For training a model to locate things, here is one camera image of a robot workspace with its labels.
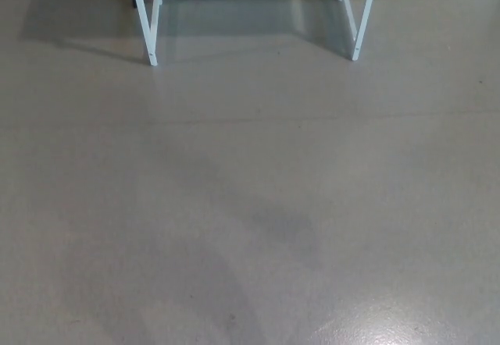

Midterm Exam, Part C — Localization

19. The white desk with metal frame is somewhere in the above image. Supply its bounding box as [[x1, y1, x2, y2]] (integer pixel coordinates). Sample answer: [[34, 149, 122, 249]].
[[128, 0, 378, 66]]

